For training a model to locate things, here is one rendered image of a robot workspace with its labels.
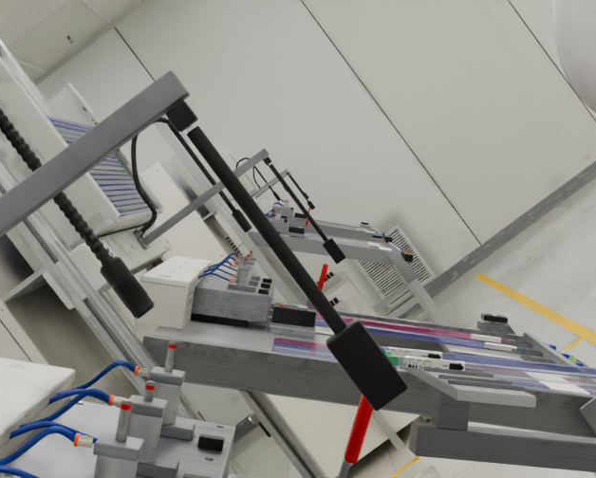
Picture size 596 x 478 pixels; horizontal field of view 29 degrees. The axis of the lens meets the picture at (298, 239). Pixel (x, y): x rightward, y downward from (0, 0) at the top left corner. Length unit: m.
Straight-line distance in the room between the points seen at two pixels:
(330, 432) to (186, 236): 1.12
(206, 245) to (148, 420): 4.54
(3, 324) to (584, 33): 1.21
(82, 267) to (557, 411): 0.73
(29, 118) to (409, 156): 6.65
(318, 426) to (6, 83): 3.72
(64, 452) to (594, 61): 0.41
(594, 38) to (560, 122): 7.84
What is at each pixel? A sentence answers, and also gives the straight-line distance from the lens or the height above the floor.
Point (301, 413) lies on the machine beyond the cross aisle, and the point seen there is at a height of 0.39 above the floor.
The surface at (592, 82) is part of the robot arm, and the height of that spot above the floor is 1.21.
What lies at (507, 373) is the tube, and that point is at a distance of 1.18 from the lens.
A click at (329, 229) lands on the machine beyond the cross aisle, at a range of 6.68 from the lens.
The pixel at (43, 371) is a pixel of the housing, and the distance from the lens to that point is 0.91.
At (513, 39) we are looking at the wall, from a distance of 8.52.
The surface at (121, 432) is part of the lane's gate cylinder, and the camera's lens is 0.62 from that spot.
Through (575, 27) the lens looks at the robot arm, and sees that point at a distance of 0.70.
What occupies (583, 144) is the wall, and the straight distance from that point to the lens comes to 8.57.
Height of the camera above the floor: 1.26
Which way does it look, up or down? 2 degrees down
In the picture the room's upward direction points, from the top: 37 degrees counter-clockwise
